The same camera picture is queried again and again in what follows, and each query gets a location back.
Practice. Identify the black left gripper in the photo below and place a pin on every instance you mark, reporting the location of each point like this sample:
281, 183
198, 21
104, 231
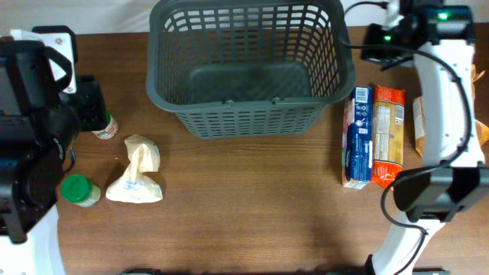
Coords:
93, 96

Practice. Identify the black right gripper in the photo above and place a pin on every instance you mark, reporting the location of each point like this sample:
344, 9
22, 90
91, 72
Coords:
372, 56

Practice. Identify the green lid Knorr jar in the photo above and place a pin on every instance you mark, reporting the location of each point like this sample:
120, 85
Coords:
110, 130

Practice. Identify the orange red pasta packet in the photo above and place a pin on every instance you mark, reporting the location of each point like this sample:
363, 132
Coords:
388, 137

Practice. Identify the orange brown snack pouch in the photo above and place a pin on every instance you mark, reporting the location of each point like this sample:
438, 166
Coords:
420, 125

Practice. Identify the green lid pale jar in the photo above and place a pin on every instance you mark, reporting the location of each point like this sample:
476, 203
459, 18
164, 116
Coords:
79, 190

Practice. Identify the beige powder plastic bag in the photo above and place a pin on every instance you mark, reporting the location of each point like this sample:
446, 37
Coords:
133, 185

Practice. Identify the blue white cracker box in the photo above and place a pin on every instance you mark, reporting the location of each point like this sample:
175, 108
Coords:
357, 139

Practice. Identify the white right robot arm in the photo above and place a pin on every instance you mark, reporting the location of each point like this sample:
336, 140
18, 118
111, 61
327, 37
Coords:
439, 40

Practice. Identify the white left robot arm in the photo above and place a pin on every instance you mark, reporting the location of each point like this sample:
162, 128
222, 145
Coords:
44, 107

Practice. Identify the grey plastic lattice basket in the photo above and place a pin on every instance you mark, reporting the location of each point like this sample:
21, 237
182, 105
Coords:
230, 68

